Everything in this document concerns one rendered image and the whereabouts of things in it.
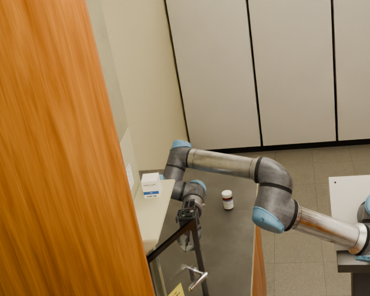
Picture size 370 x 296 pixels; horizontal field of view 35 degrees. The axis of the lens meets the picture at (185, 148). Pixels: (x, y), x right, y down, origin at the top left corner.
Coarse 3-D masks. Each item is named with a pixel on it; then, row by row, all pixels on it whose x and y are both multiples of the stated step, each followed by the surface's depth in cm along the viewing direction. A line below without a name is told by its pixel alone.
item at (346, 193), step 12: (336, 180) 238; (348, 180) 237; (360, 180) 236; (336, 192) 237; (348, 192) 236; (360, 192) 235; (336, 204) 235; (348, 204) 234; (360, 204) 233; (336, 216) 234; (348, 216) 233
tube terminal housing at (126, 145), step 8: (128, 128) 181; (128, 136) 181; (120, 144) 173; (128, 144) 180; (128, 152) 180; (128, 160) 179; (136, 168) 187; (136, 176) 187; (136, 184) 186; (136, 192) 185; (152, 248) 204
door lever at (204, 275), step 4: (196, 268) 195; (196, 272) 194; (200, 272) 193; (204, 272) 193; (200, 276) 191; (204, 276) 191; (196, 280) 190; (200, 280) 190; (192, 284) 188; (196, 284) 188; (192, 288) 187
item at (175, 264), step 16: (192, 224) 189; (176, 240) 184; (192, 240) 190; (160, 256) 179; (176, 256) 185; (192, 256) 192; (160, 272) 181; (176, 272) 187; (192, 272) 194; (160, 288) 182
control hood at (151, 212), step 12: (168, 180) 189; (168, 192) 182; (144, 204) 178; (156, 204) 177; (168, 204) 177; (144, 216) 173; (156, 216) 172; (144, 228) 167; (156, 228) 166; (144, 240) 163; (156, 240) 162
